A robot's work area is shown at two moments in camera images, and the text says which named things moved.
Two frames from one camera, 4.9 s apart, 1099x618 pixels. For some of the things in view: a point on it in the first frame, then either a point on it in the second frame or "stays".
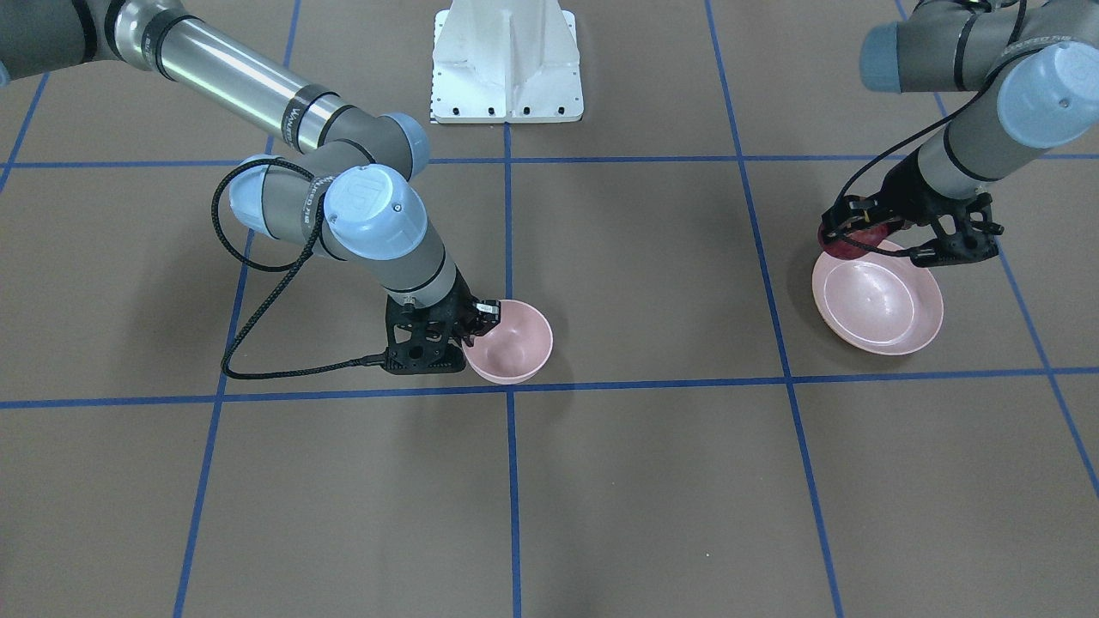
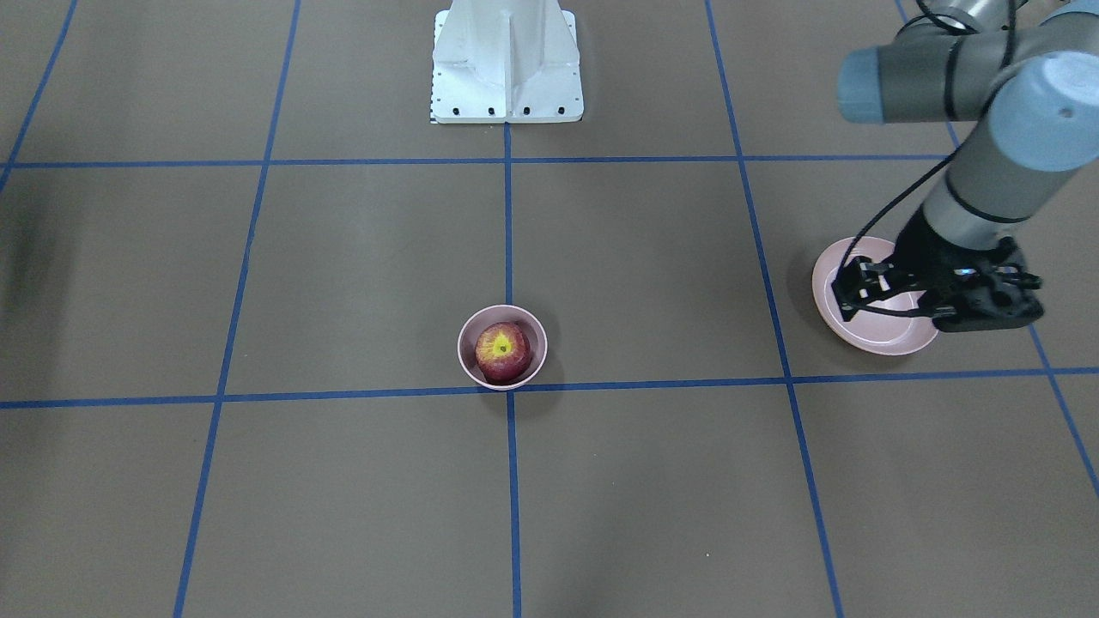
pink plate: [882, 304] stays
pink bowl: [516, 348] stays
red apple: [845, 249] → [503, 353]
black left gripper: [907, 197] → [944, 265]
